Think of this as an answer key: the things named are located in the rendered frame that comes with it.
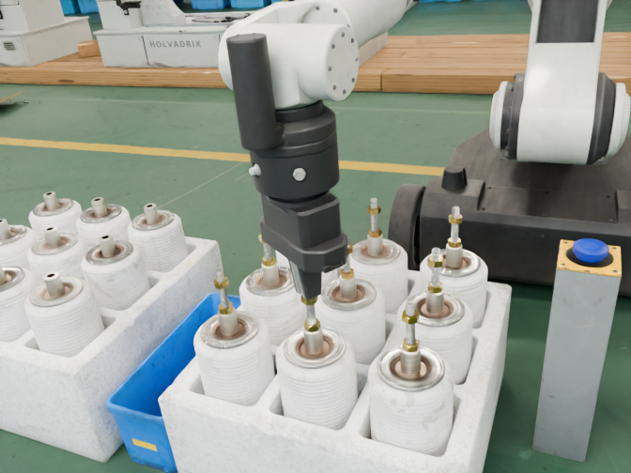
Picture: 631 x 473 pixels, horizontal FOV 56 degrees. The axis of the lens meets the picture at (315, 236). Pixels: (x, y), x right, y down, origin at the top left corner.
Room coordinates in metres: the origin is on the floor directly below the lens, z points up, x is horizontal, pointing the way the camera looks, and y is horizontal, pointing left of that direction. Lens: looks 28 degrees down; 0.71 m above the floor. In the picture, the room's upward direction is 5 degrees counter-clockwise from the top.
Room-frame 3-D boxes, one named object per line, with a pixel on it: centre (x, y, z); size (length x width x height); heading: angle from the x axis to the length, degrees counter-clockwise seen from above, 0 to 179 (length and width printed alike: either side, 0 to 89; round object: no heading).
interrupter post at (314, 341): (0.56, 0.01, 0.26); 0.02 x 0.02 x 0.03
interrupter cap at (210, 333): (0.61, 0.12, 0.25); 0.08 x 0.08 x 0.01
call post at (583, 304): (0.61, -0.33, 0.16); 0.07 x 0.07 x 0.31; 64
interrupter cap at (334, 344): (0.56, 0.01, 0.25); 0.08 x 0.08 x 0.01
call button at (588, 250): (0.61, -0.33, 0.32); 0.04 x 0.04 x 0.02
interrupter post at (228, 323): (0.61, 0.12, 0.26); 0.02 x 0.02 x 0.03
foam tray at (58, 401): (0.90, 0.44, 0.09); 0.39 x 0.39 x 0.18; 65
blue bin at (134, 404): (0.75, 0.21, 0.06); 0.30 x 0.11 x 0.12; 155
